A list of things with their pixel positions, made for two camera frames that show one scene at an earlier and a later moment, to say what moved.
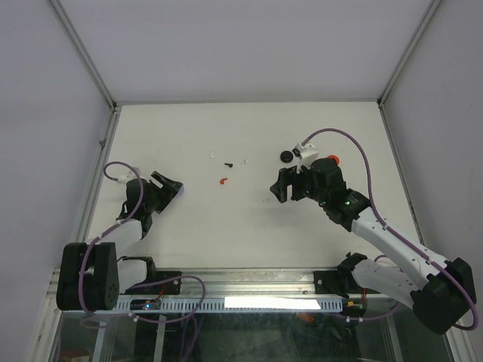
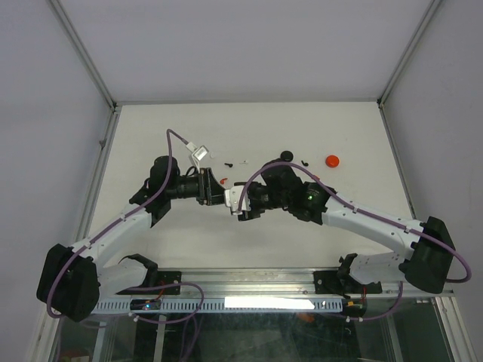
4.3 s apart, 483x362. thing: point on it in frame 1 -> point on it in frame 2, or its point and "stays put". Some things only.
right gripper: [291, 178] -> [252, 213]
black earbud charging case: [286, 157] stays put
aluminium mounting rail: [250, 283] stays put
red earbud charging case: [334, 157] stays put
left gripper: [167, 191] -> [210, 191]
